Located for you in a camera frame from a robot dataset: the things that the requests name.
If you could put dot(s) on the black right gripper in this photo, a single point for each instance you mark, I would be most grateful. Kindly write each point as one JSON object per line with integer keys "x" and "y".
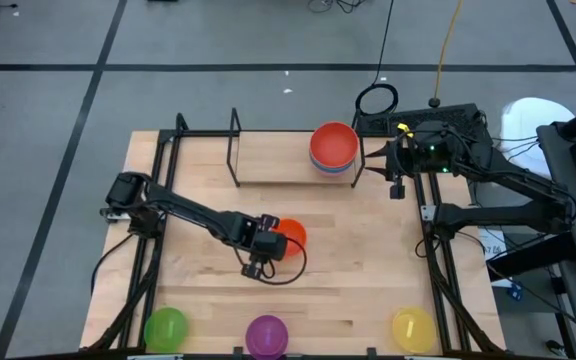
{"x": 402, "y": 157}

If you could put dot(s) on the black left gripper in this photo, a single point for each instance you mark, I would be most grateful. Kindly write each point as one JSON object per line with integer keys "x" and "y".
{"x": 270, "y": 246}

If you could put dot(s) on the orange translucent bowl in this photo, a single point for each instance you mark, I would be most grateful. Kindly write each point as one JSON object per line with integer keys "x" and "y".
{"x": 293, "y": 232}

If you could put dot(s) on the pink opaque bowl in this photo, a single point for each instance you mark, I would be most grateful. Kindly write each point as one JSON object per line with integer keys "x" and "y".
{"x": 333, "y": 174}

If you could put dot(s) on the red opaque bowl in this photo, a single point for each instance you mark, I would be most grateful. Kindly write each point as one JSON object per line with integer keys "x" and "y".
{"x": 334, "y": 145}

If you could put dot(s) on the green translucent bowl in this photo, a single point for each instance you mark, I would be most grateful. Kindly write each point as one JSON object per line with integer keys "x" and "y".
{"x": 166, "y": 329}

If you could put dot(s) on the yellow translucent bowl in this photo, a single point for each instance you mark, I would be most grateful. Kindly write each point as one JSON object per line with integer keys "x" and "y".
{"x": 414, "y": 330}

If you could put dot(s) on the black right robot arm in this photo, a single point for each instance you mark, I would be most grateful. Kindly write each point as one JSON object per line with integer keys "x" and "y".
{"x": 498, "y": 215}

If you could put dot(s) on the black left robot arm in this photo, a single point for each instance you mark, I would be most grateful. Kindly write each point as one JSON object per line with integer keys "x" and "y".
{"x": 193, "y": 212}

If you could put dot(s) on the black computer case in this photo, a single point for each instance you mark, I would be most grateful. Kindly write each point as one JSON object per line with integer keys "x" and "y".
{"x": 375, "y": 122}

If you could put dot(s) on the yellow tape tag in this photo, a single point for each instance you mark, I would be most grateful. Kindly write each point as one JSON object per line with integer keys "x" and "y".
{"x": 404, "y": 129}

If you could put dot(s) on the black round floor plug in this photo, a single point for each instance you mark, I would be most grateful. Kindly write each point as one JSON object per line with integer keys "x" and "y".
{"x": 434, "y": 102}

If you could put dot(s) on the purple translucent bowl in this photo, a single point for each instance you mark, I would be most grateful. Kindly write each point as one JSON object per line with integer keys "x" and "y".
{"x": 266, "y": 336}

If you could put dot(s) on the white paper sheet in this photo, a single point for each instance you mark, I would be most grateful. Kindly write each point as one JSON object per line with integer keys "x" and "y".
{"x": 493, "y": 250}

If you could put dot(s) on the wooden shelf with black frame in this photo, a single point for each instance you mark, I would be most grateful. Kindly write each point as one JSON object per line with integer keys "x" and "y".
{"x": 278, "y": 157}

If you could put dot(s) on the black metal rig frame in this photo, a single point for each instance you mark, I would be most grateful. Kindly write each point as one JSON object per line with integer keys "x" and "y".
{"x": 167, "y": 136}

